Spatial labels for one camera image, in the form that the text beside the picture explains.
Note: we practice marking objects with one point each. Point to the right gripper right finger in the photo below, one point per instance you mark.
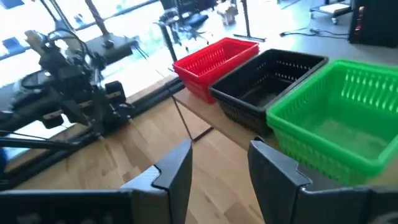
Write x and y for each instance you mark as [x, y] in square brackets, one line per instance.
[280, 193]

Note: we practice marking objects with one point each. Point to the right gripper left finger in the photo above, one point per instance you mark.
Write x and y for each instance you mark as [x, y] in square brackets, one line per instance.
[161, 193]

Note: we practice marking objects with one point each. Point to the green plastic basket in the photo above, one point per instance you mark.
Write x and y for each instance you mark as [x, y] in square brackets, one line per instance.
[314, 166]
[311, 152]
[342, 133]

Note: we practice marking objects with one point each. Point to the black plastic basket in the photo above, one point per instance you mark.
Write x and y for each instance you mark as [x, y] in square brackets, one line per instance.
[242, 119]
[267, 93]
[236, 107]

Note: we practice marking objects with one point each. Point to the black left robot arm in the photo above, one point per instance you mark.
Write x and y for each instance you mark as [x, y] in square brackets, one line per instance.
[68, 81]

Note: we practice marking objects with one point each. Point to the wooden shelf with black legs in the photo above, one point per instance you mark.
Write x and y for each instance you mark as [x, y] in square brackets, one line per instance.
[199, 105]

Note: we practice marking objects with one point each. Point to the grey desk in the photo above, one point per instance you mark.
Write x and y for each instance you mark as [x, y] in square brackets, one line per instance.
[121, 49]

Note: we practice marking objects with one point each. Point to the small black desk item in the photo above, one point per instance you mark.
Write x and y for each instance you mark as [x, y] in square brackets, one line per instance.
[109, 43]

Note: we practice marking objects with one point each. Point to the black office chair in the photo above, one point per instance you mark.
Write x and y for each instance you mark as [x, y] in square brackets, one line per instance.
[192, 20]

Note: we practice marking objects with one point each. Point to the black pole stand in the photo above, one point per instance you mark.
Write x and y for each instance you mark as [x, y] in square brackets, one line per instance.
[245, 18]

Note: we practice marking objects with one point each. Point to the brown box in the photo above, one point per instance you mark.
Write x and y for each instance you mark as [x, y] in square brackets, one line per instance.
[227, 14]

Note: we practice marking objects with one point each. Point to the white wheeled cart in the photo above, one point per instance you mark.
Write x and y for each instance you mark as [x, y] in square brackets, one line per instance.
[334, 7]

